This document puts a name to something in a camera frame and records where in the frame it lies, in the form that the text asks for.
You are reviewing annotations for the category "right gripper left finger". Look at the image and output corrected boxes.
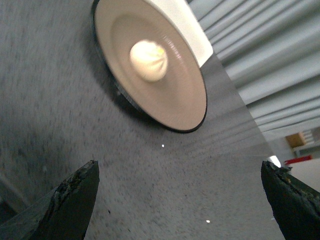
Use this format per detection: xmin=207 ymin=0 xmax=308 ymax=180
xmin=0 ymin=160 xmax=100 ymax=240

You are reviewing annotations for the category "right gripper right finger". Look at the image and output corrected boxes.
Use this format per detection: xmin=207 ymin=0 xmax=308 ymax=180
xmin=260 ymin=161 xmax=320 ymax=240

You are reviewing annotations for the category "white steamed bun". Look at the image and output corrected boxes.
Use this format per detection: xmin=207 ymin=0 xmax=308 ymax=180
xmin=129 ymin=39 xmax=169 ymax=83

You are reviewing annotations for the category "beige plate with black rim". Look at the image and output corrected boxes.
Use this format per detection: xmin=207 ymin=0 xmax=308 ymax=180
xmin=91 ymin=0 xmax=207 ymax=133

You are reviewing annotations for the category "white rectangular tray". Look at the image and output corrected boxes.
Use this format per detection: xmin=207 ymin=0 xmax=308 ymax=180
xmin=147 ymin=0 xmax=214 ymax=68

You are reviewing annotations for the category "brown cardboard box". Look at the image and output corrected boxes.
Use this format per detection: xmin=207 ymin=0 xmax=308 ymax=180
xmin=285 ymin=132 xmax=307 ymax=148

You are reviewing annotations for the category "grey pleated curtain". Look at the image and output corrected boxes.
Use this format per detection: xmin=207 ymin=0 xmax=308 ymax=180
xmin=188 ymin=0 xmax=320 ymax=141

